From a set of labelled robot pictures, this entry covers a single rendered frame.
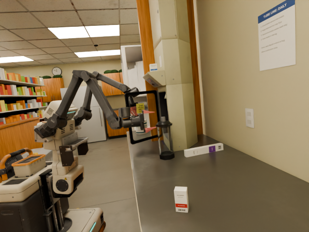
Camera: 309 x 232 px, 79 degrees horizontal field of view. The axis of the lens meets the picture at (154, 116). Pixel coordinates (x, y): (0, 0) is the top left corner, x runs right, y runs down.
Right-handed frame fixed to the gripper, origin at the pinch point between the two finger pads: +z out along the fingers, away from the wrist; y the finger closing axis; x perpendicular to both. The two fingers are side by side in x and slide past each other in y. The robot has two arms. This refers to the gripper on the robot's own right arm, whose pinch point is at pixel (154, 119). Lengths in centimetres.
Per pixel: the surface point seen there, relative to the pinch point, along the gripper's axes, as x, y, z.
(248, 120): -16, -6, 55
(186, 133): 9.8, -14.2, 23.8
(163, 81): 8.8, 23.9, 10.5
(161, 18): 9, 65, 13
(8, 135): 179, -20, -183
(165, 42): 9, 49, 15
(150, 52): 46, 52, 10
